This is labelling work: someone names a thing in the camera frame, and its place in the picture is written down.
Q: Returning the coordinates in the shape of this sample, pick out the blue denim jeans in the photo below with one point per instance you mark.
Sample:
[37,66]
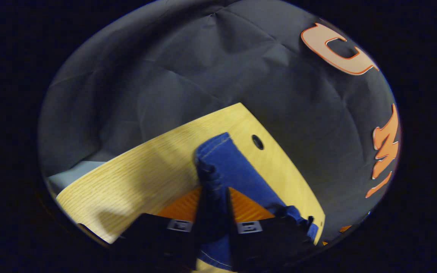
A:
[233,167]

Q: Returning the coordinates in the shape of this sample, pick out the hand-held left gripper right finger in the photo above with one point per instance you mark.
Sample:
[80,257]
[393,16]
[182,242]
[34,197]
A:
[271,242]

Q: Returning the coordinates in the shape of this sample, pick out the black backdrop cloth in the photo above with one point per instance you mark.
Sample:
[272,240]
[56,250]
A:
[203,68]

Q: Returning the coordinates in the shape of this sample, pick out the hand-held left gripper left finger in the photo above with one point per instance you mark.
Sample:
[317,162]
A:
[154,239]

